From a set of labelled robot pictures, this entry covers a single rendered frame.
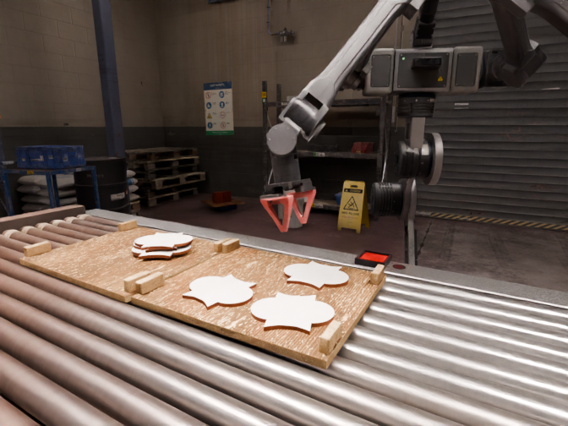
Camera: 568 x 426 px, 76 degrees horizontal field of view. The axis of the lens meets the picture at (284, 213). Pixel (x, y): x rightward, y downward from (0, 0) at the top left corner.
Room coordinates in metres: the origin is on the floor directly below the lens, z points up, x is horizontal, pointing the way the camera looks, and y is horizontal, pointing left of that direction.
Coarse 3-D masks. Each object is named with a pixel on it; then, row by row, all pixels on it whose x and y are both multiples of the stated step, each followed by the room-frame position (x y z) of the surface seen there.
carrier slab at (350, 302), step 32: (224, 256) 0.87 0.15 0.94; (256, 256) 0.87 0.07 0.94; (288, 256) 0.87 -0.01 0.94; (160, 288) 0.68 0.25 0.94; (256, 288) 0.68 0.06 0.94; (288, 288) 0.68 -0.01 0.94; (352, 288) 0.68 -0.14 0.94; (192, 320) 0.57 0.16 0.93; (224, 320) 0.55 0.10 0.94; (256, 320) 0.55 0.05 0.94; (352, 320) 0.55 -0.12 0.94; (288, 352) 0.48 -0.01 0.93; (320, 352) 0.46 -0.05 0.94
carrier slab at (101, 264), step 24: (96, 240) 1.00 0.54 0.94; (120, 240) 1.00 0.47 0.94; (24, 264) 0.84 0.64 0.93; (48, 264) 0.81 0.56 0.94; (72, 264) 0.81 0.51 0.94; (96, 264) 0.81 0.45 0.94; (120, 264) 0.81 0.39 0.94; (144, 264) 0.81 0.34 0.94; (168, 264) 0.81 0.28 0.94; (192, 264) 0.81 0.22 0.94; (96, 288) 0.69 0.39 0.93; (120, 288) 0.68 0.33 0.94
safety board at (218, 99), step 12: (204, 84) 6.75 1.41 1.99; (216, 84) 6.63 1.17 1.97; (228, 84) 6.51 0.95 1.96; (216, 96) 6.63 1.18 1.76; (228, 96) 6.52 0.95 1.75; (216, 108) 6.64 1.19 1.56; (228, 108) 6.52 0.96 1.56; (216, 120) 6.64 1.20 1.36; (228, 120) 6.53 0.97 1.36; (216, 132) 6.65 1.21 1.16; (228, 132) 6.53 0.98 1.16
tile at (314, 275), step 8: (296, 264) 0.79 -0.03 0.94; (304, 264) 0.79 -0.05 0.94; (312, 264) 0.79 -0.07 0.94; (288, 272) 0.74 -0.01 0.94; (296, 272) 0.74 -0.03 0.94; (304, 272) 0.74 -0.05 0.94; (312, 272) 0.74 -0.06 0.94; (320, 272) 0.74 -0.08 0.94; (328, 272) 0.74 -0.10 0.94; (336, 272) 0.74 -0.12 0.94; (288, 280) 0.70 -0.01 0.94; (296, 280) 0.70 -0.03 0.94; (304, 280) 0.70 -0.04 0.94; (312, 280) 0.70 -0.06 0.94; (320, 280) 0.70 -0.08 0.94; (328, 280) 0.70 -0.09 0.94; (336, 280) 0.70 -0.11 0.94; (344, 280) 0.70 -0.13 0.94; (320, 288) 0.67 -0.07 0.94
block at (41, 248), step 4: (36, 244) 0.88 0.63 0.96; (40, 244) 0.88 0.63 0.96; (44, 244) 0.89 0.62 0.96; (48, 244) 0.90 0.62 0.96; (24, 248) 0.86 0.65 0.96; (28, 248) 0.86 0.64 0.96; (32, 248) 0.87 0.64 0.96; (36, 248) 0.87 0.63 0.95; (40, 248) 0.88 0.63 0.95; (44, 248) 0.89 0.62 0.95; (48, 248) 0.90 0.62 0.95; (24, 252) 0.86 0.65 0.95; (28, 252) 0.86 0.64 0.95; (32, 252) 0.87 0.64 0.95; (36, 252) 0.87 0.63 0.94; (40, 252) 0.88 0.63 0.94; (44, 252) 0.89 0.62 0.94; (28, 256) 0.86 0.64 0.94
